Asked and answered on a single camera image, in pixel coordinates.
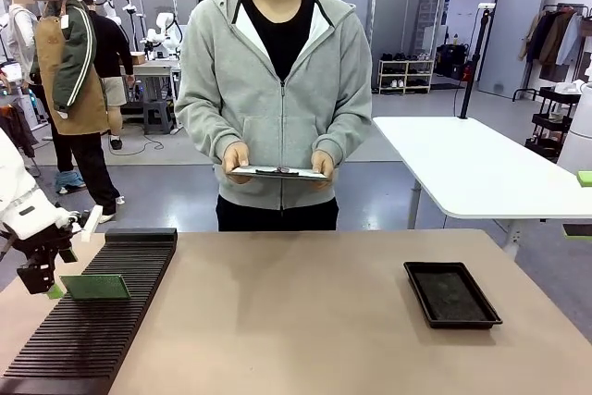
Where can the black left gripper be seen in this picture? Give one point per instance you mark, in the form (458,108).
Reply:
(44,247)

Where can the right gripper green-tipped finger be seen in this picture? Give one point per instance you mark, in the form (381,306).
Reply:
(580,230)
(585,178)

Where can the green PCB board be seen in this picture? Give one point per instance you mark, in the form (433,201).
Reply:
(97,287)

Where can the grey clipboard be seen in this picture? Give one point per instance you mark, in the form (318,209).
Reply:
(277,175)

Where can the person's right forearm grey sleeve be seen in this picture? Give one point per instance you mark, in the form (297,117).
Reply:
(208,131)

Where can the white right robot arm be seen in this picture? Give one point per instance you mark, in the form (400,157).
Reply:
(578,136)

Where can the person's left forearm grey sleeve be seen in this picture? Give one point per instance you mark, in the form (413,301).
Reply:
(347,136)

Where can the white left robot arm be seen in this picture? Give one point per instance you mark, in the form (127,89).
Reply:
(18,182)

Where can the black slotted PCB rack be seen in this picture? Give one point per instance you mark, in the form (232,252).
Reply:
(92,344)

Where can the person's right hand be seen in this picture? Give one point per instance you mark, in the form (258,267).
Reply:
(238,156)

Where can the person's left hand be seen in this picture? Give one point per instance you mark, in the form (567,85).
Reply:
(322,161)

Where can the black utility cart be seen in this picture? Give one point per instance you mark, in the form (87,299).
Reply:
(552,122)

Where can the white side table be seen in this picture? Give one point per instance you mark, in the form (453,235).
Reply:
(472,164)

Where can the coat rack with coats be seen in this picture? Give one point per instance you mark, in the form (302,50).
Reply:
(555,39)

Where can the dark hanging clothes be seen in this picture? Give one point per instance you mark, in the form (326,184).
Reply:
(16,129)

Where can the black rectangular tray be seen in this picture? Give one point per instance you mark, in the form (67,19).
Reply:
(451,295)

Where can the red fire extinguisher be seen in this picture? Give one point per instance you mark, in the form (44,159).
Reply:
(467,72)

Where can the grey partition panel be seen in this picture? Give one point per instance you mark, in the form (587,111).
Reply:
(511,34)

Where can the black luggage bags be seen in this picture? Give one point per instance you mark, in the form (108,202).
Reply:
(451,61)

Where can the grey plastic stool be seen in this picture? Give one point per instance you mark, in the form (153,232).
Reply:
(158,116)

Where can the person in green jacket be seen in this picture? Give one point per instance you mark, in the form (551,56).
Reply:
(69,66)

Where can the white shoe rack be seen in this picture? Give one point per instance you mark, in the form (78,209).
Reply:
(406,76)

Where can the grey background workbench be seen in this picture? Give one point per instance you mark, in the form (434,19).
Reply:
(157,71)

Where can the brown cardboard box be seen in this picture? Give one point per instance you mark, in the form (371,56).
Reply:
(138,58)

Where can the person in black top shorts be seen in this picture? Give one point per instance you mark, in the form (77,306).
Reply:
(108,48)

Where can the person in white hoodie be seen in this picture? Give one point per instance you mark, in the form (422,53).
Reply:
(18,34)

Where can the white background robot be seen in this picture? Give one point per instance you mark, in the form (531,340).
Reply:
(104,2)
(162,36)

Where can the person in grey hoodie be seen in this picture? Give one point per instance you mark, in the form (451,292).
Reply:
(277,90)

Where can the black pole camera stand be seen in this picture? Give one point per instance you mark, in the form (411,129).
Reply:
(472,62)

